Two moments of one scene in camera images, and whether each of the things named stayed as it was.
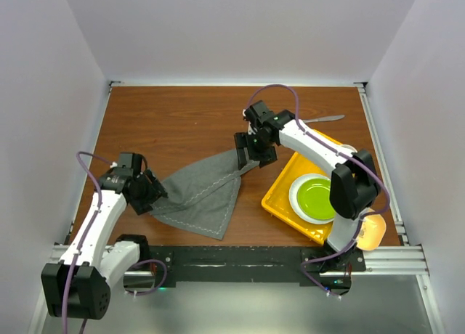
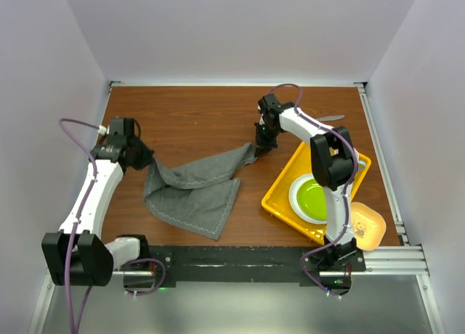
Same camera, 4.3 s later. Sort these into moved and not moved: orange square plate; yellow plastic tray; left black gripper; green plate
Moved: left black gripper
Not moved: green plate; yellow plastic tray; orange square plate
